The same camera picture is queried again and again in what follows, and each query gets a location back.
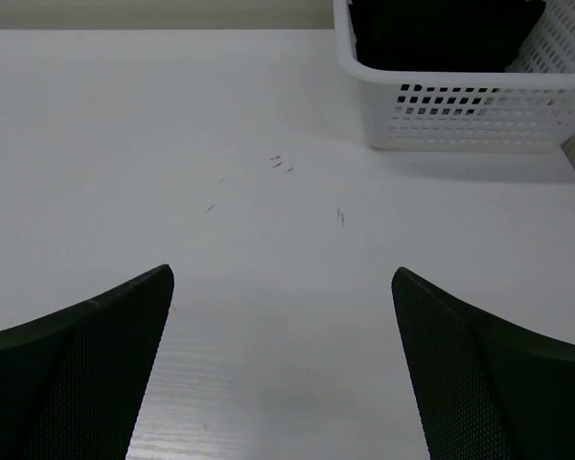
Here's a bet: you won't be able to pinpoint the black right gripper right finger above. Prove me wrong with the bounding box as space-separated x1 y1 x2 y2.
392 267 575 459

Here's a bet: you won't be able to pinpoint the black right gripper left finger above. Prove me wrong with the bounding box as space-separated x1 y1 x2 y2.
0 264 174 459

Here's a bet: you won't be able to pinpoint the black shorts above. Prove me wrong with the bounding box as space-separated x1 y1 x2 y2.
349 0 546 73

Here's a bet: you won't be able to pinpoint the white perforated plastic basket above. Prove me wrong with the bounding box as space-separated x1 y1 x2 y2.
333 1 575 152

